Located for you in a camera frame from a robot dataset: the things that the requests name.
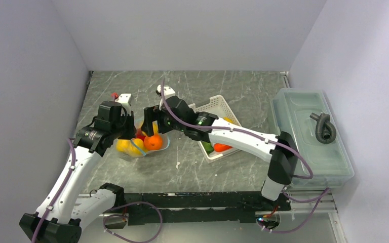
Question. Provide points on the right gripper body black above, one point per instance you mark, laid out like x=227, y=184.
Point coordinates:
x=166, y=125

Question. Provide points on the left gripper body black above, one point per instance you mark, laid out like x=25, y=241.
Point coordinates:
x=124, y=128

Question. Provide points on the yellow fruit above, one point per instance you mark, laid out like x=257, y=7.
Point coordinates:
x=145, y=128
x=136, y=148

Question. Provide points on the orange fruit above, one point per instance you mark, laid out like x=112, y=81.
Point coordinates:
x=154, y=142

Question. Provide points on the yellow lemon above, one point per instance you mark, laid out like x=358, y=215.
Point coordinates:
x=122, y=145

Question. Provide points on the clear zip top bag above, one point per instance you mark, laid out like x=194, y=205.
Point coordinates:
x=166, y=140

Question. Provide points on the white perforated plastic basket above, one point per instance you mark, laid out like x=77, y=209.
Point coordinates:
x=216, y=105

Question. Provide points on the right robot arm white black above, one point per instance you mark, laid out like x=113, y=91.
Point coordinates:
x=279, y=151

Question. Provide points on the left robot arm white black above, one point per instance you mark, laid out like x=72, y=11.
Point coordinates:
x=58, y=219

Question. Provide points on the green pepper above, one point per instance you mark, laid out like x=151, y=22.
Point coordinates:
x=207, y=147

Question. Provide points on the orange carrot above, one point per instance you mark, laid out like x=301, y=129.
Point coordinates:
x=218, y=147

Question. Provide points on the yellow mango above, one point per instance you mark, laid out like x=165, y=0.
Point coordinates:
x=228, y=120

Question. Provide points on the clear plastic storage bin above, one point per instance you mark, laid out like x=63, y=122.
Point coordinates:
x=290, y=112

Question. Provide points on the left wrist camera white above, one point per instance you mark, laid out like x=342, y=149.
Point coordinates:
x=124, y=99

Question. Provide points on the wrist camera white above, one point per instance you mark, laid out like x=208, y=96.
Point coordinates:
x=124, y=99
x=165, y=91

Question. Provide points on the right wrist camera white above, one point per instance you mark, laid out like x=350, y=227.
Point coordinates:
x=165, y=91

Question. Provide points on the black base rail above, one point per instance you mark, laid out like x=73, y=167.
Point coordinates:
x=188, y=207

